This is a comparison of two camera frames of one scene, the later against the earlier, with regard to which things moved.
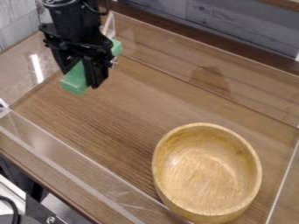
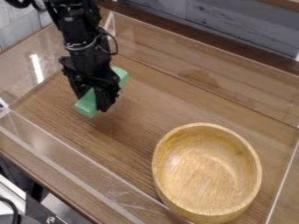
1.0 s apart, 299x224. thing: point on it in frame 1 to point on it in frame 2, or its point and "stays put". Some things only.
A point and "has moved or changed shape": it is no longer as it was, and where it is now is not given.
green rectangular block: [75, 81] has moved or changed shape
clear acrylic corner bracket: [107, 26] stays put
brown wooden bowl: [207, 171] stays put
